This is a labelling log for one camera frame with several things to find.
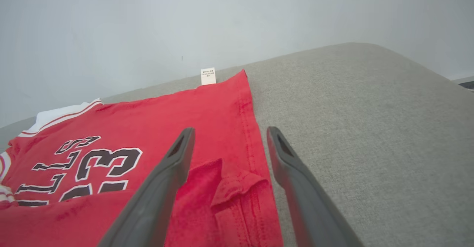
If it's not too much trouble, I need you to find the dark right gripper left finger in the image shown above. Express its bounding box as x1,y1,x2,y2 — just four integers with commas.
98,127,196,247

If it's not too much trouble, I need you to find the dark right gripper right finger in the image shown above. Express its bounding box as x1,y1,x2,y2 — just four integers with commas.
266,126,365,247

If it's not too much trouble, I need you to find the red jersey with lettering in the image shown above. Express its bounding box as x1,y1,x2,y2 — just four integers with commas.
0,68,284,247

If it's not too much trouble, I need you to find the grey fabric sofa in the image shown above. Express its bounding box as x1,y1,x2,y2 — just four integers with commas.
0,42,474,247

